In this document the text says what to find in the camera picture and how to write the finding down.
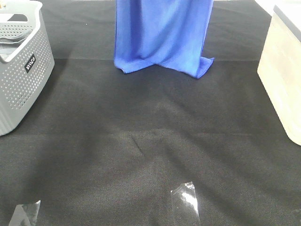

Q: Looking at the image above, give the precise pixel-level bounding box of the blue microfibre towel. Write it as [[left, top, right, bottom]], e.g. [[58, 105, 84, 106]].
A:
[[114, 0, 214, 79]]

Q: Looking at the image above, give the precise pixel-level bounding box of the black table cloth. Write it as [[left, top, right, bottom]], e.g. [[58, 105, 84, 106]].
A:
[[0, 0, 301, 226]]

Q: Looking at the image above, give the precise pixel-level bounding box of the clear tape strip centre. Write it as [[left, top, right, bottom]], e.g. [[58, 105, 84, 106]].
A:
[[170, 182, 200, 226]]

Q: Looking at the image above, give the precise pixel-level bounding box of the clear tape strip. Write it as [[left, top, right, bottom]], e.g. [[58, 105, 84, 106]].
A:
[[170, 182, 200, 226], [9, 200, 41, 226]]

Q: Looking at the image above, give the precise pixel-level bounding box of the grey perforated laundry basket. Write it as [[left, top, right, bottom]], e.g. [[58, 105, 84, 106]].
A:
[[0, 0, 55, 136]]

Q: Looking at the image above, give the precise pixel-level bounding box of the white plastic storage bin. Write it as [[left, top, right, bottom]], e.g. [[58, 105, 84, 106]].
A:
[[257, 0, 301, 145]]

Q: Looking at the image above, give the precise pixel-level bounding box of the grey folded cloth in basket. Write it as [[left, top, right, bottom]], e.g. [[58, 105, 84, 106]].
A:
[[0, 31, 31, 60]]

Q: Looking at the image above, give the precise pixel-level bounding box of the clear tape strip left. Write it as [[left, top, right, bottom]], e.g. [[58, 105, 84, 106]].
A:
[[9, 200, 41, 226]]

